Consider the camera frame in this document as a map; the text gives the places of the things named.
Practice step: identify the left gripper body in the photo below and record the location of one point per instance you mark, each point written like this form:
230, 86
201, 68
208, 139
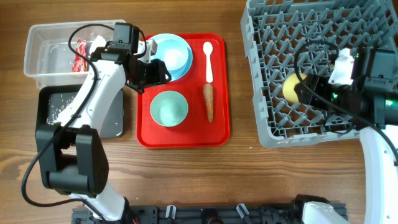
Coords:
146, 74

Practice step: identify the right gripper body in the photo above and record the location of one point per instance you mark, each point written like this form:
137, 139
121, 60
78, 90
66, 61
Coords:
336, 95

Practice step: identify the yellow plastic cup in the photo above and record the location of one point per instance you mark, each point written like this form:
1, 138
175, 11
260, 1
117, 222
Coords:
293, 89

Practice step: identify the small light blue bowl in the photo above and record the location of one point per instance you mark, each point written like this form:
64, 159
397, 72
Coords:
173, 52

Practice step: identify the mint green bowl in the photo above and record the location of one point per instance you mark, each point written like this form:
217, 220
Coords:
169, 108

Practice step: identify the white plastic wrap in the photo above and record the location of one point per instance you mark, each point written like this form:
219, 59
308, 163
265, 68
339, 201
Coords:
98, 42

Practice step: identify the red snack wrapper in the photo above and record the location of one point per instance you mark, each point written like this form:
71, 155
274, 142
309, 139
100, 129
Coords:
79, 64

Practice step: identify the white rice grains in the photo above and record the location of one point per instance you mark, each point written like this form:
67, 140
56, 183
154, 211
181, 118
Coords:
57, 103

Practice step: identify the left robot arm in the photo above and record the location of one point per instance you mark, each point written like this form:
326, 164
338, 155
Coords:
69, 152

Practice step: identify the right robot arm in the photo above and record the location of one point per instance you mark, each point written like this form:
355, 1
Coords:
363, 86

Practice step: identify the grey dishwasher rack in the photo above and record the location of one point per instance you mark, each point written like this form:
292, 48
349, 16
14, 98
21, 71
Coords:
273, 35

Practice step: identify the large light blue plate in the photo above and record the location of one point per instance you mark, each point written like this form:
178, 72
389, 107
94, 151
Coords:
179, 73

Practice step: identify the orange carrot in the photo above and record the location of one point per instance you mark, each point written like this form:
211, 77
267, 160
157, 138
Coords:
208, 96

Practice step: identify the white plastic spoon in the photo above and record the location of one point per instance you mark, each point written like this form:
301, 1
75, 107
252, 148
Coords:
208, 49

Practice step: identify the red serving tray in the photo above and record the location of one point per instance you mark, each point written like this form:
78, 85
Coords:
195, 130

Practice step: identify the black plastic tray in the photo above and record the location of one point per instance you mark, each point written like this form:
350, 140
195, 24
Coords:
113, 123

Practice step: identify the clear plastic bin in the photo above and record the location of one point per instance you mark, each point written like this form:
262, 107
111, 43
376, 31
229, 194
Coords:
48, 59

